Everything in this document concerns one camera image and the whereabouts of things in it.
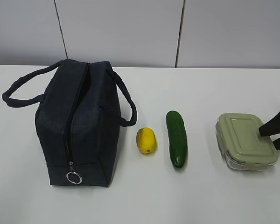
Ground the glass container green lid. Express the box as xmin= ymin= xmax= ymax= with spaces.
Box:
xmin=215 ymin=113 xmax=279 ymax=171

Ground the green cucumber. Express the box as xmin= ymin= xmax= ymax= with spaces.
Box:
xmin=166 ymin=111 xmax=188 ymax=169

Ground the yellow lemon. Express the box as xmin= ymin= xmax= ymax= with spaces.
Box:
xmin=136 ymin=127 xmax=157 ymax=154

